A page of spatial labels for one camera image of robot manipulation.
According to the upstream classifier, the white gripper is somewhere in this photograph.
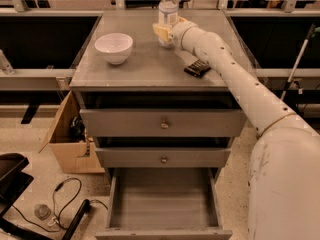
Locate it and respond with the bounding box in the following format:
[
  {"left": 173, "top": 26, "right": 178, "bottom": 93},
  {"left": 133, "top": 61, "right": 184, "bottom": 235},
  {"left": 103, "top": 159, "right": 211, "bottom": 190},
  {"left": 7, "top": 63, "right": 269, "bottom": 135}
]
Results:
[{"left": 153, "top": 16, "right": 198, "bottom": 50}]

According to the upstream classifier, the clear plastic water bottle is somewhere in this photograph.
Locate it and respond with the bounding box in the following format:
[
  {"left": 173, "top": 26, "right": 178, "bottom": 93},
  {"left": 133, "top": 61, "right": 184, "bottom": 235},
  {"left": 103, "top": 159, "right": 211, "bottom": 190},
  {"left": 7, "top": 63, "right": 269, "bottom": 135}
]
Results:
[{"left": 158, "top": 0, "right": 178, "bottom": 49}]

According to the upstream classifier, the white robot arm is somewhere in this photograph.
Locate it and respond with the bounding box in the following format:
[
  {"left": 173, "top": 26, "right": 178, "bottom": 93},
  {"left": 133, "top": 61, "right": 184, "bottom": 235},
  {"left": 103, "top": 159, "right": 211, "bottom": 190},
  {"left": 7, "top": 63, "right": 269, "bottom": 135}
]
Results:
[{"left": 153, "top": 18, "right": 320, "bottom": 240}]

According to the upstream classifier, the grey drawer cabinet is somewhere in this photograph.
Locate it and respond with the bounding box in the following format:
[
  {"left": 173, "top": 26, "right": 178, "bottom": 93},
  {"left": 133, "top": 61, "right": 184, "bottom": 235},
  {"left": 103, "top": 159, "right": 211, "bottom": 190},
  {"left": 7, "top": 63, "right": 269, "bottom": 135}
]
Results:
[{"left": 69, "top": 9, "right": 262, "bottom": 185}]

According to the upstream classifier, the grey top drawer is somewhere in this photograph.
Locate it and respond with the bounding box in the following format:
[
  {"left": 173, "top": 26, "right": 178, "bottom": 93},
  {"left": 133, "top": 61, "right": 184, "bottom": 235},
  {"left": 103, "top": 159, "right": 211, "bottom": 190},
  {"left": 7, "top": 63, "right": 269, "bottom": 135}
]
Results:
[{"left": 80, "top": 109, "right": 246, "bottom": 137}]

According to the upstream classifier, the grey middle drawer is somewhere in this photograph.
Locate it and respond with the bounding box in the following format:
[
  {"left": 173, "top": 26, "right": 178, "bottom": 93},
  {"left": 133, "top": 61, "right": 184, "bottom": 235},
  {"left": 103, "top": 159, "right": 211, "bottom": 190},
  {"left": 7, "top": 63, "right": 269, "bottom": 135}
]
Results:
[{"left": 96, "top": 147, "right": 231, "bottom": 168}]

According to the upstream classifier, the grey open bottom drawer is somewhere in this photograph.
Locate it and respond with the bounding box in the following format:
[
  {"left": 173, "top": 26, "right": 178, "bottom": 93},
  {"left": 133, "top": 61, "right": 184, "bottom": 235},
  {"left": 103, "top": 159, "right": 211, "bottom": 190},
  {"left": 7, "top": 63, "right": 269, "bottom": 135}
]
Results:
[{"left": 96, "top": 168, "right": 232, "bottom": 240}]

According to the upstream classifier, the black snack bar packet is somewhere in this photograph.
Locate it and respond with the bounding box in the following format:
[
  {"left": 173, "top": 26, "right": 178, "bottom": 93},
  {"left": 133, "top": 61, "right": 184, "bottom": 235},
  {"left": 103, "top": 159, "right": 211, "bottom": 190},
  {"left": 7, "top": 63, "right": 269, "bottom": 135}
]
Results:
[{"left": 184, "top": 60, "right": 211, "bottom": 78}]

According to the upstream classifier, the white ceramic bowl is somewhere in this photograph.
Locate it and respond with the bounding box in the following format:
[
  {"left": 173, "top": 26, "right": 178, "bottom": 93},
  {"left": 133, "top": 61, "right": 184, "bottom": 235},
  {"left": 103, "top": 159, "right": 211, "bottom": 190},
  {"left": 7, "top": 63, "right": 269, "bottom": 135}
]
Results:
[{"left": 95, "top": 33, "right": 133, "bottom": 65}]

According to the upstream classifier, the reacher grabber stick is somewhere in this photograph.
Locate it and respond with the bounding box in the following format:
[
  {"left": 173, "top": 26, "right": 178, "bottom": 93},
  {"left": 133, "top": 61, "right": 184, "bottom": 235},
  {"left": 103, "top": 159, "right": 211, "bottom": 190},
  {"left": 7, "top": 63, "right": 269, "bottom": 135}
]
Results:
[{"left": 280, "top": 23, "right": 316, "bottom": 101}]

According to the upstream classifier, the open cardboard box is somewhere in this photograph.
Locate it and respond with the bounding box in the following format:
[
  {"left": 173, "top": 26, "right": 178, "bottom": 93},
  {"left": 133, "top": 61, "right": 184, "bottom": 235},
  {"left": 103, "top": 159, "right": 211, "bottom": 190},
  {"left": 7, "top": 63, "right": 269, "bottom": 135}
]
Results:
[{"left": 40, "top": 92, "right": 105, "bottom": 174}]

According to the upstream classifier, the black office chair base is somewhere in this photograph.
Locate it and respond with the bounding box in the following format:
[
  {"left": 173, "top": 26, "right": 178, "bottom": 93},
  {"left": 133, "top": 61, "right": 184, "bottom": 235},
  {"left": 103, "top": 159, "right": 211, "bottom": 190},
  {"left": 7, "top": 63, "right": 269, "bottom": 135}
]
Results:
[{"left": 0, "top": 152, "right": 92, "bottom": 240}]

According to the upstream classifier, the clear plastic cup on floor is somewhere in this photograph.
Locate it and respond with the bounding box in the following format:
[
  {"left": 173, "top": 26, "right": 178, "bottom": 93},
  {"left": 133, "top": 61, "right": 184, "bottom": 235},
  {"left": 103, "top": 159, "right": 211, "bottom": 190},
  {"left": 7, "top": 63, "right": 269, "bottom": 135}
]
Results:
[{"left": 34, "top": 204, "right": 51, "bottom": 220}]

